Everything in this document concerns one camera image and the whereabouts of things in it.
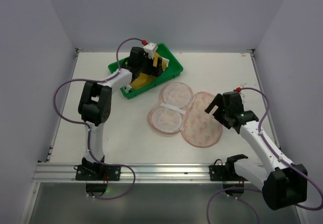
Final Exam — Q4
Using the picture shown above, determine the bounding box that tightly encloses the mustard yellow bra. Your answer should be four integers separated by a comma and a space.
130, 52, 170, 90

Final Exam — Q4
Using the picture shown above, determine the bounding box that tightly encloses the white bra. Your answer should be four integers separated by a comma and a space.
122, 54, 170, 94

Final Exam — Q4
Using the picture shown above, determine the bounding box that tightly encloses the peach patterned mesh laundry bag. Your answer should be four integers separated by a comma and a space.
148, 82, 223, 148

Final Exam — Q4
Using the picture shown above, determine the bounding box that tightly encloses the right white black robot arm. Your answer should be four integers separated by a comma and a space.
205, 91, 307, 210

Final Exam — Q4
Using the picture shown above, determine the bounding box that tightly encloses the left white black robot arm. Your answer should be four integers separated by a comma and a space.
78, 42, 169, 172

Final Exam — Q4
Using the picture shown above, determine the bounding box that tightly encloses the green plastic tray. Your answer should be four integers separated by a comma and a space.
107, 43, 183, 99

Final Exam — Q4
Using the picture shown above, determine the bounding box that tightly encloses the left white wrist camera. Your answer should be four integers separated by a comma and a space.
143, 42, 158, 59

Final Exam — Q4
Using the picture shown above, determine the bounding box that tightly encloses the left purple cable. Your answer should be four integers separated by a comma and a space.
53, 37, 147, 200

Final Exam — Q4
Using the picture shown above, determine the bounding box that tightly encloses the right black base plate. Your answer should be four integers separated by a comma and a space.
208, 158, 237, 182

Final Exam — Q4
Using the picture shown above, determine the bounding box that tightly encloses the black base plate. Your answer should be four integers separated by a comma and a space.
74, 164, 121, 181
208, 158, 237, 182

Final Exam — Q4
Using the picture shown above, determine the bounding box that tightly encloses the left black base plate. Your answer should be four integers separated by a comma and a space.
74, 164, 121, 181

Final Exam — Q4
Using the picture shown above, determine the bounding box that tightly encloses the aluminium mounting rail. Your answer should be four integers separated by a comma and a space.
32, 162, 226, 184

